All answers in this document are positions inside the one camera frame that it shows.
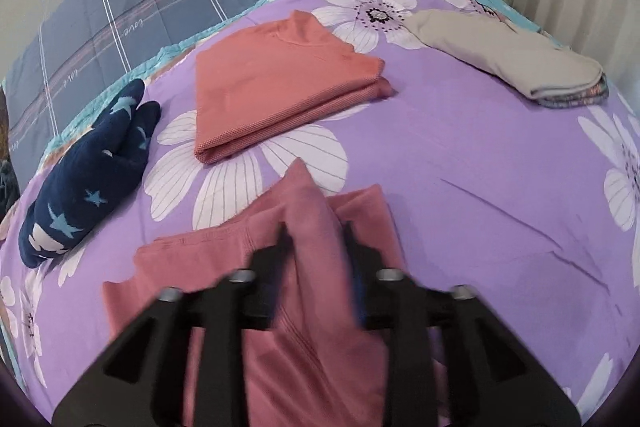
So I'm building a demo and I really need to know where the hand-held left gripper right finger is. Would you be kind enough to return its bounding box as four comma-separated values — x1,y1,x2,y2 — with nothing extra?
341,222,583,427

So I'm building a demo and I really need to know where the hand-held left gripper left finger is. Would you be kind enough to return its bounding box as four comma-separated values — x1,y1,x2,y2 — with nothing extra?
52,224,296,427

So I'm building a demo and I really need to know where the pink garment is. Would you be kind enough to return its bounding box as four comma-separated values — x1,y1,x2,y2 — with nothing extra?
102,157,451,427

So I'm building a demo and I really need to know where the purple floral bedsheet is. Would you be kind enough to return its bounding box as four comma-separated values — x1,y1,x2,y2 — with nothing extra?
0,0,640,427

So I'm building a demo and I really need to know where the salmon garment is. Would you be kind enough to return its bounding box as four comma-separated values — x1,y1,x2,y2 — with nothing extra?
194,9,398,165

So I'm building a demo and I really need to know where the navy star-patterned folded garment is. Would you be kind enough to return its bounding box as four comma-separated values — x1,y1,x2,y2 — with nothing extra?
18,79,162,269

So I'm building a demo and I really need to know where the beige folded garment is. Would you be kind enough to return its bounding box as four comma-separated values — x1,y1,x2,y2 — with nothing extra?
402,9,606,100

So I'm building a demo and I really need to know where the multicoloured folded garment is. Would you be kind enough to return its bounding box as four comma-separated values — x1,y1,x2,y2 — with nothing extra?
537,74,611,110

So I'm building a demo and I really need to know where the dark teal fuzzy cloth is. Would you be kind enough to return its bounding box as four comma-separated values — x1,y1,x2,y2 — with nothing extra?
0,159,21,215

